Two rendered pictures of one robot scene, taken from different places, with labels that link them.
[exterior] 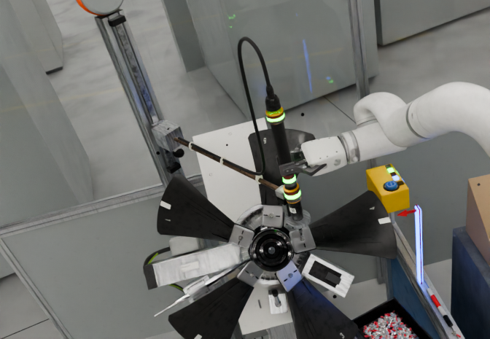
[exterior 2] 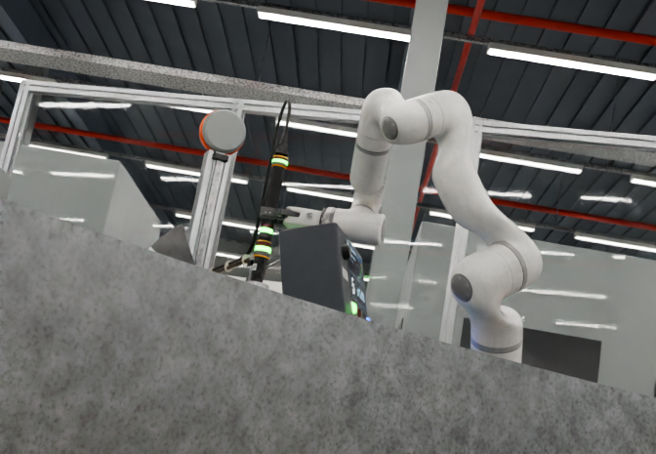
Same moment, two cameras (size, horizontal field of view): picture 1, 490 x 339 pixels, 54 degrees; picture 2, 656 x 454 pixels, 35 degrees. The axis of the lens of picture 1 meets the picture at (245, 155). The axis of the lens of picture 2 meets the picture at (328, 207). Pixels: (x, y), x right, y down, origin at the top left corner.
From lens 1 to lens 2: 2.26 m
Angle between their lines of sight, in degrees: 50
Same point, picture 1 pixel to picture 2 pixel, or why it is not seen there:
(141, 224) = not seen: hidden behind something
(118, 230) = not seen: hidden behind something
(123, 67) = (200, 198)
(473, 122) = (377, 100)
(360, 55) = (449, 319)
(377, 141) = (352, 214)
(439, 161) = not seen: outside the picture
